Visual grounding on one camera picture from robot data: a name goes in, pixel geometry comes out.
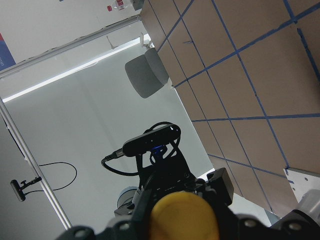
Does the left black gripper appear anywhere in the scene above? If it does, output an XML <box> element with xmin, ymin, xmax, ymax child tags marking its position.
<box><xmin>132</xmin><ymin>150</ymin><xmax>235</xmax><ymax>218</ymax></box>

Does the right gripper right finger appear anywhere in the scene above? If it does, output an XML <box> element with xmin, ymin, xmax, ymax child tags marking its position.
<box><xmin>217</xmin><ymin>203</ymin><xmax>296</xmax><ymax>240</ymax></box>

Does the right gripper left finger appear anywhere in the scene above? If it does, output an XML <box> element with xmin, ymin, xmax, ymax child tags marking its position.
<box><xmin>57</xmin><ymin>216</ymin><xmax>149</xmax><ymax>240</ymax></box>

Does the yellow push button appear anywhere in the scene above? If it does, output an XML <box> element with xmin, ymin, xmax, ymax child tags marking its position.
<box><xmin>148</xmin><ymin>191</ymin><xmax>220</xmax><ymax>240</ymax></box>

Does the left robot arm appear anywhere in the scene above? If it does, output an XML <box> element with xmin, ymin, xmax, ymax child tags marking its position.
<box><xmin>114</xmin><ymin>146</ymin><xmax>236</xmax><ymax>221</ymax></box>

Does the grey office chair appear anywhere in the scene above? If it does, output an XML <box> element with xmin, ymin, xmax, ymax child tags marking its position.
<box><xmin>124</xmin><ymin>47</ymin><xmax>169</xmax><ymax>99</ymax></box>

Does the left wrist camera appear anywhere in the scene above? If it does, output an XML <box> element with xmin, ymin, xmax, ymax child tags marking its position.
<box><xmin>122</xmin><ymin>124</ymin><xmax>181</xmax><ymax>157</ymax></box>

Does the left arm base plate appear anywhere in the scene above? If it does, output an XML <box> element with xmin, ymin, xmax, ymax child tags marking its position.
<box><xmin>283</xmin><ymin>168</ymin><xmax>320</xmax><ymax>202</ymax></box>

